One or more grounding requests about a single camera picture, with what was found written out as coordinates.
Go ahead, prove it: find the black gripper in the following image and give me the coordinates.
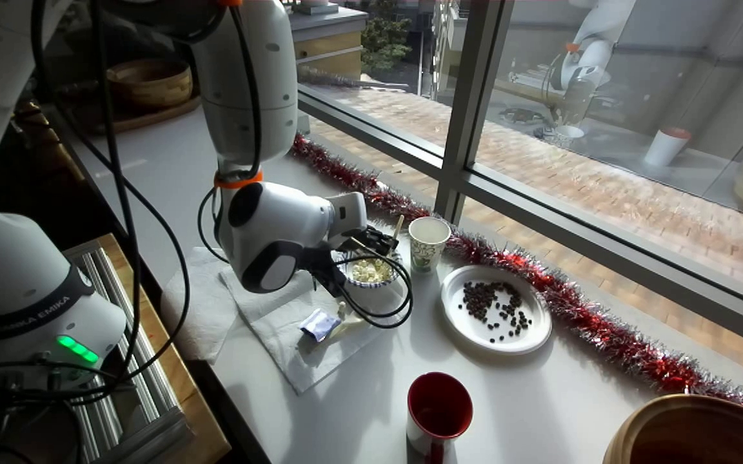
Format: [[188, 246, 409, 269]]
[[351, 228, 401, 259]]

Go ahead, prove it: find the large wooden bowl near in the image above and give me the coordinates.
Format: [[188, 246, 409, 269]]
[[602, 395, 743, 464]]

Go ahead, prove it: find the white paper cup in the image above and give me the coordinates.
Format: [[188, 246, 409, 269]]
[[409, 216, 451, 273]]

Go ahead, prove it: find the cream plastic spoon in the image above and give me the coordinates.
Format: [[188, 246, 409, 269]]
[[335, 314, 366, 339]]

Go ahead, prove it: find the white paper towel upper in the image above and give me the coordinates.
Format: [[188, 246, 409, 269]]
[[228, 259, 414, 393]]

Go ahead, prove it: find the white paper towel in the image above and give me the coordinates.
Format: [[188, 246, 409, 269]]
[[160, 247, 237, 362], [228, 259, 414, 393]]

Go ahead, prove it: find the white plate with beans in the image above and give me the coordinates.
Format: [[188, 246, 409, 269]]
[[442, 266, 553, 357]]

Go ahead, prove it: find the red white mug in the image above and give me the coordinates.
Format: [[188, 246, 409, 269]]
[[406, 371, 476, 464]]

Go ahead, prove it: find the white paper towel lower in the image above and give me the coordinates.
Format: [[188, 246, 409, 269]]
[[160, 247, 237, 362]]

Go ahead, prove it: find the red silver tinsel garland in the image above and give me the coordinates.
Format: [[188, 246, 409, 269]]
[[293, 137, 743, 407]]

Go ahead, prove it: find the wooden board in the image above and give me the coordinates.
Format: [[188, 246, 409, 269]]
[[97, 234, 233, 464]]

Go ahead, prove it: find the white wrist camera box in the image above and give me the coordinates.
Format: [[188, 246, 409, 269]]
[[331, 190, 366, 234]]

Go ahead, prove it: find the grey aluminium rail frame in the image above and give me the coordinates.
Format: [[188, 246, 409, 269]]
[[63, 237, 196, 464]]

